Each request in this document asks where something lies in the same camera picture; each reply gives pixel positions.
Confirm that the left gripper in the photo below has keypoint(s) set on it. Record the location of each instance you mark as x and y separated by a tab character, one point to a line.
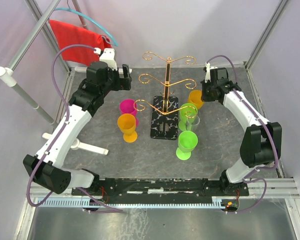
122	83

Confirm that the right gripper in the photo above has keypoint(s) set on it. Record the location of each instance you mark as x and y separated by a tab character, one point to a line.
204	98

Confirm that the orange goblet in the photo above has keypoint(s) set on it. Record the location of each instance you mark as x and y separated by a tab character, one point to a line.
195	98
127	124

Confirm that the gold wine glass rack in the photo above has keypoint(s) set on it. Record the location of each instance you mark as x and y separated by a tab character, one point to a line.
165	107

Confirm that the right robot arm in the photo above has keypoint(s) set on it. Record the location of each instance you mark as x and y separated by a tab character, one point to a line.
262	140

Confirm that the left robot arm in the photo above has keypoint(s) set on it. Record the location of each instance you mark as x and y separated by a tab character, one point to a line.
45	168

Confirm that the clear wine glass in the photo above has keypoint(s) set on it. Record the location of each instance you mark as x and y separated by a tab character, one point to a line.
192	123

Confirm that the green goblet rear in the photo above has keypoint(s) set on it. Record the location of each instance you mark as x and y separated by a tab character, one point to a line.
187	113

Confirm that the green goblet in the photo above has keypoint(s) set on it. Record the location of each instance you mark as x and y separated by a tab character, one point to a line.
187	141
187	113

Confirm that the magenta goblet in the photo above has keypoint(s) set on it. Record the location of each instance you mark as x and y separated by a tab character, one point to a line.
128	106

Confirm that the green goblet front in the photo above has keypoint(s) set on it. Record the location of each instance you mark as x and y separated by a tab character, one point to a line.
187	141

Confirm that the red cloth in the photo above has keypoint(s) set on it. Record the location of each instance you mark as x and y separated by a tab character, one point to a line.
67	34

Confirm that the teal clothes hanger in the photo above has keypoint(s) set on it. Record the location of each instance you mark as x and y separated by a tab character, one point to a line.
77	11

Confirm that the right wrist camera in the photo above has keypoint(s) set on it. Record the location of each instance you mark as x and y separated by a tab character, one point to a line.
208	69

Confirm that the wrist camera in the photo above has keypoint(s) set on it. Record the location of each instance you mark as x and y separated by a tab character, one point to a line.
208	69
108	57

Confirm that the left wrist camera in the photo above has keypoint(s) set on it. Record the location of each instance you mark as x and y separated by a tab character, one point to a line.
108	57

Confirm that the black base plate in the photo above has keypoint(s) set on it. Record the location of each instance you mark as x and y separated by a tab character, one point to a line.
165	190

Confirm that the white cable duct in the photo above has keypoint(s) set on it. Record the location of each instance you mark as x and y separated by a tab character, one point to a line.
88	203

